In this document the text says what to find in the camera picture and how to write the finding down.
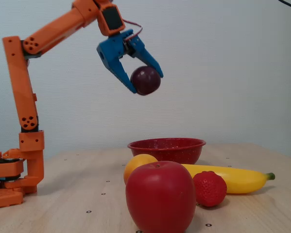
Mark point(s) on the red speckled bowl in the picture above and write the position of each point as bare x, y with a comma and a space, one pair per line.
169, 150

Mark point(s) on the red toy apple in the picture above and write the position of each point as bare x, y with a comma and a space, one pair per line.
159, 196

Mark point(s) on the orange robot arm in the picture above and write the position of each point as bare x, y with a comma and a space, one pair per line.
21, 82

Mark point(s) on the orange robot base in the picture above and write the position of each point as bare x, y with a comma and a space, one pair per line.
4, 196

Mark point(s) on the orange toy peach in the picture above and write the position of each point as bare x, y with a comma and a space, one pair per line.
135, 165

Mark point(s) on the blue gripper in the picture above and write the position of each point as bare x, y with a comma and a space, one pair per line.
111, 50

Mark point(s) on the dark purple toy plum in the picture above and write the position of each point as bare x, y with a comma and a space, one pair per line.
145, 80

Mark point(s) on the red toy strawberry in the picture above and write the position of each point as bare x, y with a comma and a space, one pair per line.
209, 189

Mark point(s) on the yellow toy banana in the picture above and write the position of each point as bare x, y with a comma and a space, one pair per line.
242, 180

